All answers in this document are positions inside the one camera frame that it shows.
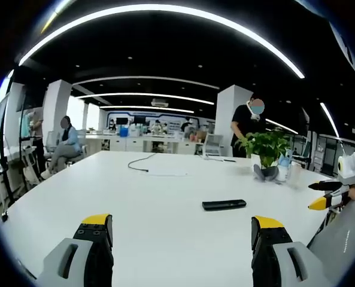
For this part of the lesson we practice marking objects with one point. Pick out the long curved ceiling light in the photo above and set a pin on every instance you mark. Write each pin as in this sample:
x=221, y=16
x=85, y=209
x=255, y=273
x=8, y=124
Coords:
x=165, y=8

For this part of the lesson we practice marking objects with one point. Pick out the green potted plant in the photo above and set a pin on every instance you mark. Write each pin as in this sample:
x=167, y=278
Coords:
x=265, y=143

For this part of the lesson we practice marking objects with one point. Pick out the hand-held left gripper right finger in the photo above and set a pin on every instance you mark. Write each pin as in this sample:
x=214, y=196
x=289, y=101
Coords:
x=273, y=242

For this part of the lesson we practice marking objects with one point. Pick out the clear plastic cup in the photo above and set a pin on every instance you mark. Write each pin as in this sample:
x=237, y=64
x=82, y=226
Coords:
x=295, y=176

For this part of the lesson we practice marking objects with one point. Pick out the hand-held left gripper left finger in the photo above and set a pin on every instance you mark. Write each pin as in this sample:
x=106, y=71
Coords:
x=89, y=239

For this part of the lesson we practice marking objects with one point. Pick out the clear plastic bottle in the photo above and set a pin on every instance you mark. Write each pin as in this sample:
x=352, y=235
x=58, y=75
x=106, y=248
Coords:
x=285, y=167

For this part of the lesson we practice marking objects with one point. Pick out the dark grey cloth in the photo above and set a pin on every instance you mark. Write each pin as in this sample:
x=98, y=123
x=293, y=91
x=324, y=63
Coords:
x=267, y=173

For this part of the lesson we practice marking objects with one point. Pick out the white mesh office chair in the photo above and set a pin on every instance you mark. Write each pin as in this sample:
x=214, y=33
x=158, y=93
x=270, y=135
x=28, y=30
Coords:
x=213, y=143

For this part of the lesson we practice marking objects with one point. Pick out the black remote control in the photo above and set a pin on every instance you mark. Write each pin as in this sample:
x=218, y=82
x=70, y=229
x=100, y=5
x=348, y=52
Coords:
x=224, y=204

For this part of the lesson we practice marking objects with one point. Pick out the black pen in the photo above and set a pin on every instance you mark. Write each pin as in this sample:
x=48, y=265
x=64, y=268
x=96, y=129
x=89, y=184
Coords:
x=229, y=160

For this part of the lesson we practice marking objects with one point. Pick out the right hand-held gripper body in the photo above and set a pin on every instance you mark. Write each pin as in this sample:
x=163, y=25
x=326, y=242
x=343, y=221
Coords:
x=349, y=167

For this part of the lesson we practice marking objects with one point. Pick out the blue box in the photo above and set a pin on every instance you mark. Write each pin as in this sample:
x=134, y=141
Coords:
x=123, y=131

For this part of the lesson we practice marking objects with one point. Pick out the black tripod stand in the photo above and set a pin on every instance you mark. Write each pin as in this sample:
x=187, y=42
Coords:
x=5, y=149

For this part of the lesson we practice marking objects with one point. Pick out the ceiling air conditioner unit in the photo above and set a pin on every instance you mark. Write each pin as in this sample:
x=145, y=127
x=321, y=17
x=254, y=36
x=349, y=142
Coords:
x=160, y=103

